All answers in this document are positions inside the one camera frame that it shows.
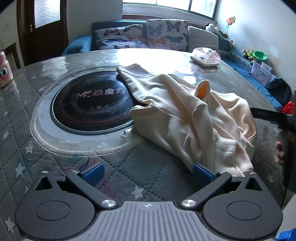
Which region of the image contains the round black induction cooktop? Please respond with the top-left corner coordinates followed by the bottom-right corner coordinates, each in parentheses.
top-left (37, 69), bottom-right (144, 145)

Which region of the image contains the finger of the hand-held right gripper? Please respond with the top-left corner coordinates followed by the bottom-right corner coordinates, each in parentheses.
top-left (250, 106), bottom-right (288, 124)

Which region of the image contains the black backpack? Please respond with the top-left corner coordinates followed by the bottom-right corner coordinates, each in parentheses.
top-left (267, 78), bottom-right (292, 105)

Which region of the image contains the white and pink tissue box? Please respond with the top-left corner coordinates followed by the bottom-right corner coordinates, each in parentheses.
top-left (190, 47), bottom-right (222, 67)

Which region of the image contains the pink cartoon bottle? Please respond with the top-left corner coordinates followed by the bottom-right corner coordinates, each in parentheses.
top-left (0, 51), bottom-right (14, 88)

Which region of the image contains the grey cushion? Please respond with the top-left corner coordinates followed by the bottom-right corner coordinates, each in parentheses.
top-left (187, 26), bottom-right (220, 52)

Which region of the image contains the dark wooden chair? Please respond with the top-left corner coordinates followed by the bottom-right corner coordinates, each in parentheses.
top-left (0, 43), bottom-right (23, 70)

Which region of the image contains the blue sofa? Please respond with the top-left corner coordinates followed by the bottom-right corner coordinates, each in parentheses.
top-left (61, 20), bottom-right (284, 112)

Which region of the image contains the green plastic bowl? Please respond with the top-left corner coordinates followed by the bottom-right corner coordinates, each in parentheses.
top-left (253, 50), bottom-right (268, 62)

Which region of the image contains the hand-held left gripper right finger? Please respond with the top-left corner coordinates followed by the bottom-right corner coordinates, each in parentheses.
top-left (179, 163), bottom-right (263, 211)

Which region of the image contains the cream fleece garment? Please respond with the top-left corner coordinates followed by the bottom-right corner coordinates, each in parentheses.
top-left (117, 63), bottom-right (258, 178)

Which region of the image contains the window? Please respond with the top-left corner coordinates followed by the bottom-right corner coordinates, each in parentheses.
top-left (122, 0), bottom-right (219, 19)

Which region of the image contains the person's right hand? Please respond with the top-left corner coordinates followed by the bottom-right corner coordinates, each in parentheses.
top-left (276, 141), bottom-right (286, 165)

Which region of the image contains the red plastic stool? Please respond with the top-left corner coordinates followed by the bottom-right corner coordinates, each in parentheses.
top-left (281, 101), bottom-right (295, 114)

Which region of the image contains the long butterfly print cushion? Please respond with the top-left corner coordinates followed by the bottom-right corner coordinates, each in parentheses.
top-left (94, 24), bottom-right (151, 50)

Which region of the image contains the dark wooden door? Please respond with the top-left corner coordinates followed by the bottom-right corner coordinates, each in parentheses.
top-left (16, 0), bottom-right (69, 66)

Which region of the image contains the clear plastic storage box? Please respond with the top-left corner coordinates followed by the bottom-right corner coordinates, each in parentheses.
top-left (251, 61), bottom-right (277, 87)

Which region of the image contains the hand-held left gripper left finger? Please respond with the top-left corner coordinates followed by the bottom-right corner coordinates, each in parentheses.
top-left (33, 162), bottom-right (118, 210)

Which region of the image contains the panda plush toy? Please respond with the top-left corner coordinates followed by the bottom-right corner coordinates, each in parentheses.
top-left (205, 23), bottom-right (222, 36)

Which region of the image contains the teal cushion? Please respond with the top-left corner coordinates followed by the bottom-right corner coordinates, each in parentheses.
top-left (218, 37), bottom-right (232, 53)

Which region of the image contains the square butterfly print cushion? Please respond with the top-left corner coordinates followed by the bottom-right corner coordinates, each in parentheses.
top-left (146, 19), bottom-right (189, 51)

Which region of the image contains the colourful pinwheel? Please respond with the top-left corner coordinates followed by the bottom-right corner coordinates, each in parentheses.
top-left (225, 16), bottom-right (236, 39)

